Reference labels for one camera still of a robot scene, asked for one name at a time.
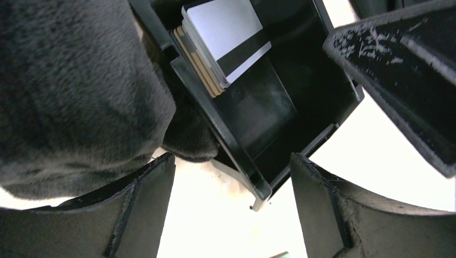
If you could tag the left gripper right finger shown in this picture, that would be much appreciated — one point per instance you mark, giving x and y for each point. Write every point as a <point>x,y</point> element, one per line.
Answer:
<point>341,219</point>

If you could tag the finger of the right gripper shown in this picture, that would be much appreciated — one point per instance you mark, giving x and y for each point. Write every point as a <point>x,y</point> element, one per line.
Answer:
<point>403,54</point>

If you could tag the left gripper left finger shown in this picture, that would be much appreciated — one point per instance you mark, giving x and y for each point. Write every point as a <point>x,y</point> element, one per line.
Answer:
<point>122,219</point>

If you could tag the green leather card holder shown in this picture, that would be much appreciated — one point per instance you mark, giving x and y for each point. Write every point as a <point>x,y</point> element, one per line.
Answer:
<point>285,254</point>

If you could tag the black plastic card tray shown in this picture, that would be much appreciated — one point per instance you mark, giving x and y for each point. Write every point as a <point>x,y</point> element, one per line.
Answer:
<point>290,101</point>

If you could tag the stack of white cards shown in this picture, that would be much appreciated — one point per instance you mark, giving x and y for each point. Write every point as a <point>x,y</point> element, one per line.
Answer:
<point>222,40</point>

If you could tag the black floral patterned blanket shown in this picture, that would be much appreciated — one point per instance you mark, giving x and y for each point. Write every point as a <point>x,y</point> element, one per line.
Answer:
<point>84,102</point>

